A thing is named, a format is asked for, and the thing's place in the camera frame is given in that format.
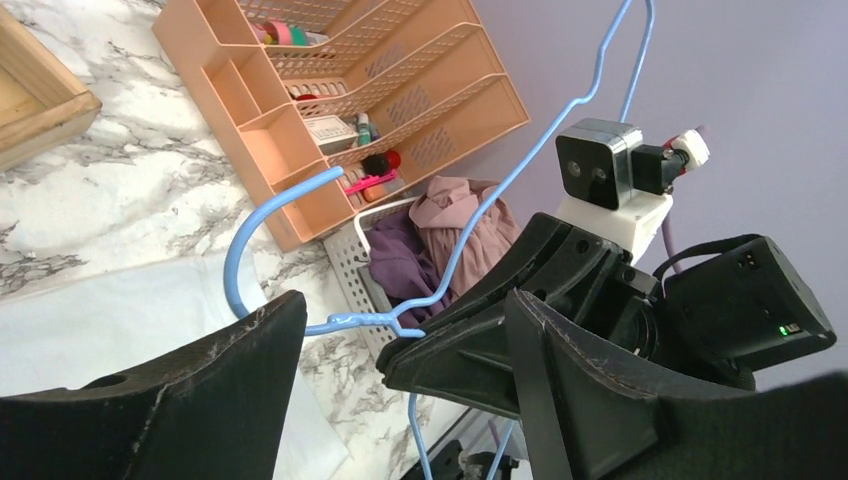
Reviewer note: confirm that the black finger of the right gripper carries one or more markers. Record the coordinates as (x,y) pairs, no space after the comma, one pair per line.
(464,356)

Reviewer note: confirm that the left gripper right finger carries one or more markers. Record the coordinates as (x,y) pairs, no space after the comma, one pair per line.
(592,410)

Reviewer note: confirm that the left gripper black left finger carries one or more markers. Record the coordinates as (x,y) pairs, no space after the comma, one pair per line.
(212,409)

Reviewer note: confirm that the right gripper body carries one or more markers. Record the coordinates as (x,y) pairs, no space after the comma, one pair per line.
(590,281)

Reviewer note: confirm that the blue wire hanger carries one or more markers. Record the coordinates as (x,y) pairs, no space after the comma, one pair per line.
(345,321)

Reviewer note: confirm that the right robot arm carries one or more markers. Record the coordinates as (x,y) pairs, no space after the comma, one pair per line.
(742,308)

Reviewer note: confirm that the purple garment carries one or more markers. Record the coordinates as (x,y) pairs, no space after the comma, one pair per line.
(399,261)

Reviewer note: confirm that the white perforated basket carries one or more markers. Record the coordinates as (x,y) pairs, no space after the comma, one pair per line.
(349,253)

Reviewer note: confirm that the orange plastic desk organizer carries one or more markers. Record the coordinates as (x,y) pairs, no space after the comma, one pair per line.
(292,88)

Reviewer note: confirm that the wooden clothes rack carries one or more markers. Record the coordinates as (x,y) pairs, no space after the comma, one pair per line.
(43,104)

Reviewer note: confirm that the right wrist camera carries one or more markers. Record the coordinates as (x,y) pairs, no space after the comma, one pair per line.
(619,187)

